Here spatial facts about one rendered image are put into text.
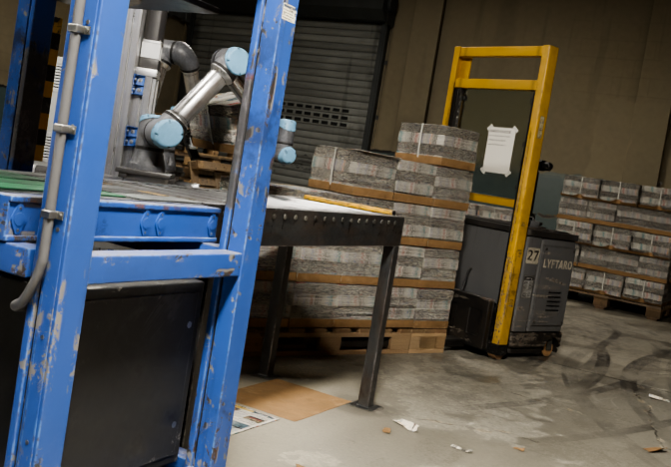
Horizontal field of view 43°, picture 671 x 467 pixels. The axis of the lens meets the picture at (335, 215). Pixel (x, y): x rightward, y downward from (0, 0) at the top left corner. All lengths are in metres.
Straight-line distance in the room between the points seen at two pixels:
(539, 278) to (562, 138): 5.58
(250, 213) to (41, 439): 0.75
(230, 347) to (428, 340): 2.81
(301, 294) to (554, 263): 1.84
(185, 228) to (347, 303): 2.31
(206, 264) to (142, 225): 0.18
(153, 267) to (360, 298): 2.67
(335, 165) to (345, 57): 7.57
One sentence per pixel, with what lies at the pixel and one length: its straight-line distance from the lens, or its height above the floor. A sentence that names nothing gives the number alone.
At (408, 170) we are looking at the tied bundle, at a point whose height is 1.01.
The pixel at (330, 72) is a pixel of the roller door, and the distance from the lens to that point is 12.02.
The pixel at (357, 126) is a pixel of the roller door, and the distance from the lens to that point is 11.68.
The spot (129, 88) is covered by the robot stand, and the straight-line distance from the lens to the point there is 3.77.
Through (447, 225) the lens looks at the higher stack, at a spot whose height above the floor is 0.74.
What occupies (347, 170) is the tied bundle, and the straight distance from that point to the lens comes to 4.36.
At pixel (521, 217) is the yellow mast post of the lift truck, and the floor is 0.85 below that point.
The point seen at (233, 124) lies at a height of 1.08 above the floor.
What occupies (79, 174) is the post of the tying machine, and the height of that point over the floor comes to 0.86.
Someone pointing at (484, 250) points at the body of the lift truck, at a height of 0.60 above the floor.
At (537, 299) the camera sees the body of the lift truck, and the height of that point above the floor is 0.36.
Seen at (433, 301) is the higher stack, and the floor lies 0.30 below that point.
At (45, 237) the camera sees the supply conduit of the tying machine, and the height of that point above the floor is 0.73.
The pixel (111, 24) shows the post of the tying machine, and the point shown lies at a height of 1.15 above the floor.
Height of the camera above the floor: 0.94
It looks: 3 degrees down
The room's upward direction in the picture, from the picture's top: 9 degrees clockwise
